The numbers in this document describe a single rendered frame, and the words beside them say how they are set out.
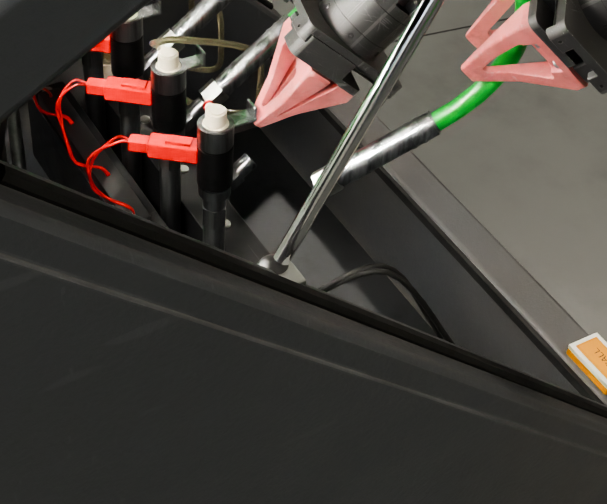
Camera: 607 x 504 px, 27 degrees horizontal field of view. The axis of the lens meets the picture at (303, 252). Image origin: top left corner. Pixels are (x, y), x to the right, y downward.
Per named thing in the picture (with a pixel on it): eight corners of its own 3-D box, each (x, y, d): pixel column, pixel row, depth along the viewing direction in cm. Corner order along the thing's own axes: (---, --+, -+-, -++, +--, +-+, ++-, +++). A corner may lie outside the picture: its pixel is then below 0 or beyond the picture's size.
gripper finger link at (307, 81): (222, 80, 96) (306, -6, 92) (286, 119, 101) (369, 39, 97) (243, 137, 92) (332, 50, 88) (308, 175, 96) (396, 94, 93)
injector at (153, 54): (174, 201, 118) (172, 11, 103) (126, 217, 116) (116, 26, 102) (161, 183, 120) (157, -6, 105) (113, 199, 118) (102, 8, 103)
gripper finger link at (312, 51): (199, 65, 94) (284, -22, 91) (265, 106, 99) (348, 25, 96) (219, 123, 90) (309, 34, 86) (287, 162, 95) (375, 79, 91)
